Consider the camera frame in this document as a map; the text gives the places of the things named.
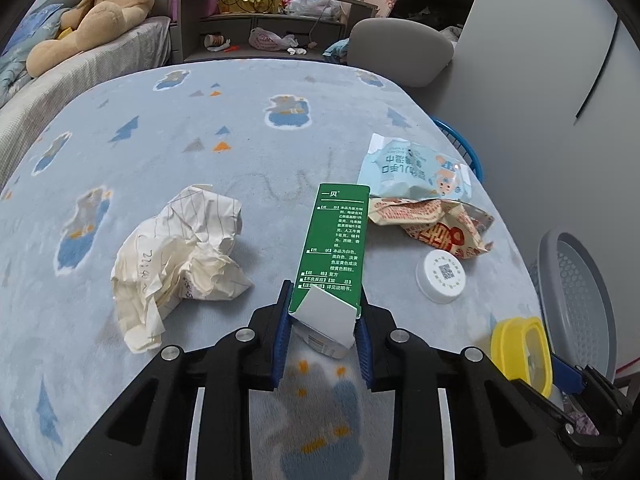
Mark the blue cloth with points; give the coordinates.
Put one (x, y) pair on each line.
(336, 48)

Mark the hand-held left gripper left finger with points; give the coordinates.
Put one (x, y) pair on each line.
(280, 350)

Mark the crumpled lined paper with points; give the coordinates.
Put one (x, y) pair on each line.
(185, 245)

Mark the grey bed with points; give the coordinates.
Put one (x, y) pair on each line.
(65, 90)

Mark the white wardrobe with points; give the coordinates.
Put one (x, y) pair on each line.
(525, 35)

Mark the white plastic bag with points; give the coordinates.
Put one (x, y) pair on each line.
(312, 5)

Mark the small printed paper cup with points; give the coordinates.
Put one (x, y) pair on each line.
(214, 40)

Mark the grey shelf unit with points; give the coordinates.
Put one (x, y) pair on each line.
(192, 25)

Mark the grey upholstered chair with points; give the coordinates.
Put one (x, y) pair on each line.
(400, 47)

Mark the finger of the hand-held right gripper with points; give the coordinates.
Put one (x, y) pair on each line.
(542, 410)
(567, 375)

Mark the light blue wipes packet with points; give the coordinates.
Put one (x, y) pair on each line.
(410, 170)

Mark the tan teddy bear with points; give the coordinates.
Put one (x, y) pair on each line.
(110, 15)

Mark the pink patterned gift bag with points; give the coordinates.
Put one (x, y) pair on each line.
(381, 5)

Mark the red patterned paper wrapper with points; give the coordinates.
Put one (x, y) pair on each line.
(445, 232)

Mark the yellow tape roll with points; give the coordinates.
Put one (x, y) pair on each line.
(510, 350)

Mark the crumpled white tissue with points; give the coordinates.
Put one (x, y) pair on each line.
(296, 51)

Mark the green and white medicine box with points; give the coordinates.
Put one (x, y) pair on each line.
(335, 240)

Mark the dark clothes pile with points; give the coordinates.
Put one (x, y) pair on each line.
(430, 22)

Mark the grey plastic laundry basket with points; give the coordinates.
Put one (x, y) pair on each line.
(575, 285)

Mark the yellow gift boxes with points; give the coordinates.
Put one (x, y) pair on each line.
(247, 5)

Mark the pink plastic bag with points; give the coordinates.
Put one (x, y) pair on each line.
(270, 40)

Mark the white round lid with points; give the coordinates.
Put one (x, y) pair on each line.
(440, 272)

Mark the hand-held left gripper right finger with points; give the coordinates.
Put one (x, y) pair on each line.
(362, 355)

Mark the blue printed pillow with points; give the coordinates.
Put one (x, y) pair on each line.
(37, 25)

